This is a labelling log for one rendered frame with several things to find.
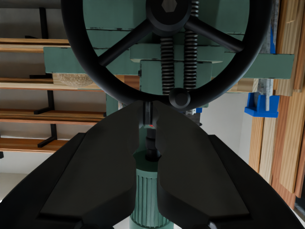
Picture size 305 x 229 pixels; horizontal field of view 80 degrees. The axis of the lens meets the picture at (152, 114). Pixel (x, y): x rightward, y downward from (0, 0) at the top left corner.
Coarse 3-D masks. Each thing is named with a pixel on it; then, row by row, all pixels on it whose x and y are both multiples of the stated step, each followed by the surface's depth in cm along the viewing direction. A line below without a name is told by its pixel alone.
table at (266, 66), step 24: (48, 48) 43; (96, 48) 43; (144, 48) 34; (216, 48) 34; (48, 72) 44; (72, 72) 44; (120, 72) 44; (216, 72) 45; (264, 72) 45; (288, 72) 45
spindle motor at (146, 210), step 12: (144, 156) 68; (144, 168) 60; (156, 168) 60; (144, 180) 60; (156, 180) 59; (144, 192) 61; (156, 192) 61; (144, 204) 62; (156, 204) 62; (132, 216) 67; (144, 216) 63; (156, 216) 63; (132, 228) 67; (144, 228) 64; (156, 228) 63; (168, 228) 66
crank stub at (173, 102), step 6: (174, 90) 22; (180, 90) 22; (186, 90) 22; (174, 96) 21; (180, 96) 21; (186, 96) 21; (174, 102) 22; (180, 102) 21; (186, 102) 21; (180, 108) 22
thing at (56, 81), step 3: (54, 75) 59; (114, 75) 59; (54, 78) 59; (57, 78) 59; (54, 81) 59; (57, 81) 59; (60, 81) 59; (54, 84) 60; (57, 84) 60; (60, 84) 60; (63, 84) 60; (93, 84) 60
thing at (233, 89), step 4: (236, 84) 63; (76, 88) 62; (80, 88) 62; (84, 88) 62; (88, 88) 62; (92, 88) 62; (96, 88) 62; (232, 88) 63; (236, 88) 63; (248, 92) 64
